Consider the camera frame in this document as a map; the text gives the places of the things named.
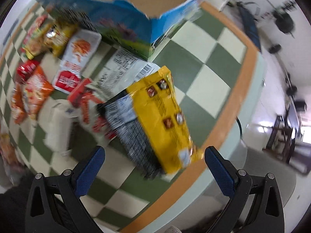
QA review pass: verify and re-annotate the white tissue pack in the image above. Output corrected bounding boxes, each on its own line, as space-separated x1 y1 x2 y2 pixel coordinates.
43 99 79 153

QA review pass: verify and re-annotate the orange chips bag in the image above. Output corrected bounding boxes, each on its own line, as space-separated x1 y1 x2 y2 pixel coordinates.
22 66 54 120

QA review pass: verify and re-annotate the yellow black noodle bag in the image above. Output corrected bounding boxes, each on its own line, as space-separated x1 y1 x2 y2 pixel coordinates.
96 66 204 179

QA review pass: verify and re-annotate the white barcode snack bag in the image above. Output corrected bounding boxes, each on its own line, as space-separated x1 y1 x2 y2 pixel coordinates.
89 48 160 100

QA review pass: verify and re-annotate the white red snack bag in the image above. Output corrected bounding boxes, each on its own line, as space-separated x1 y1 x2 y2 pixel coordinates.
52 29 102 94

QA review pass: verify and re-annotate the yellow biscuit bag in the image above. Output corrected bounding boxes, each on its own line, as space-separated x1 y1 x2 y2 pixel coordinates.
24 20 78 59

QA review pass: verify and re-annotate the checkered green tablecloth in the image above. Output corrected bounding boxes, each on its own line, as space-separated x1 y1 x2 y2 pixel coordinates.
1 3 262 232

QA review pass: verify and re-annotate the blue weight bench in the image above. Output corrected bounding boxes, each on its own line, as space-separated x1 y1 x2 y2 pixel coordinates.
237 2 261 52

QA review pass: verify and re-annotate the cardboard box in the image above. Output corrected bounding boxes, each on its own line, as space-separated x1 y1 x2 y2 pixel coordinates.
36 0 202 59

